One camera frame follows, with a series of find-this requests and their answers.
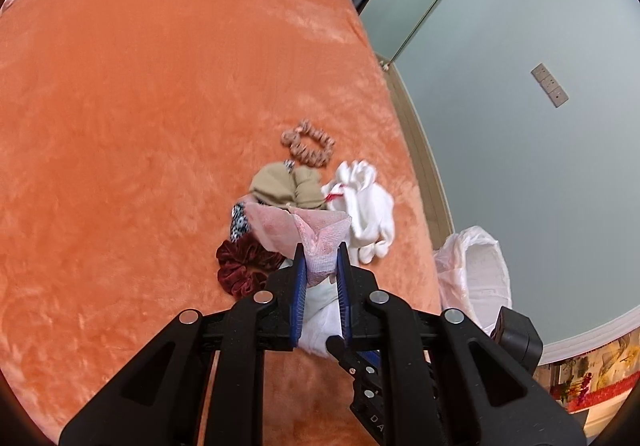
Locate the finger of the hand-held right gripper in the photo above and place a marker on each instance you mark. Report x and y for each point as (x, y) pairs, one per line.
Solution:
(345, 356)

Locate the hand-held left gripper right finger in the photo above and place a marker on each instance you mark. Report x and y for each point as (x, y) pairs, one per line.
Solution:
(343, 298)

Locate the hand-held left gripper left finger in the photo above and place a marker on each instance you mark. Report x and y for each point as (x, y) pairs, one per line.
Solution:
(297, 298)

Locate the white cloth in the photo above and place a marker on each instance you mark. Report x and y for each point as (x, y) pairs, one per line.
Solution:
(320, 316)

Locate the pink lace cloth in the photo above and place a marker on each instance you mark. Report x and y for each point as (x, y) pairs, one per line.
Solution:
(320, 236)

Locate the trash bin with white bag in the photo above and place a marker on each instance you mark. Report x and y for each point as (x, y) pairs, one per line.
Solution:
(475, 271)

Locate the white cotton glove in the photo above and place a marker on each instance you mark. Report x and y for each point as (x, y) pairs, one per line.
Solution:
(367, 211)

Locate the leopard print scarf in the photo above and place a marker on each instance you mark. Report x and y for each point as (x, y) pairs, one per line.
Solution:
(240, 223)

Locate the dark red velvet scrunchie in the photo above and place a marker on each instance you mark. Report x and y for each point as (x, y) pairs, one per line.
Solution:
(240, 266)

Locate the red flower decoration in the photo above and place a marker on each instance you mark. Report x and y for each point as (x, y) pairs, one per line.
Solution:
(600, 386)

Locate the beige stocking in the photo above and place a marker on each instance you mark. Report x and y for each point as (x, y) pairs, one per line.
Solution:
(280, 186)

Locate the pink scrunchie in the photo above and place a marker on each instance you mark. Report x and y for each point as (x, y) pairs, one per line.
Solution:
(292, 138)

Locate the small white floor object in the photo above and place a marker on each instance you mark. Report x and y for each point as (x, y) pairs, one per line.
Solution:
(385, 65)

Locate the orange plush blanket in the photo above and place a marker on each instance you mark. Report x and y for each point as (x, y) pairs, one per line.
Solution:
(125, 100)

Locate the grey wall outlet panel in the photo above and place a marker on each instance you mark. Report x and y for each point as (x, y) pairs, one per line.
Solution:
(550, 84)

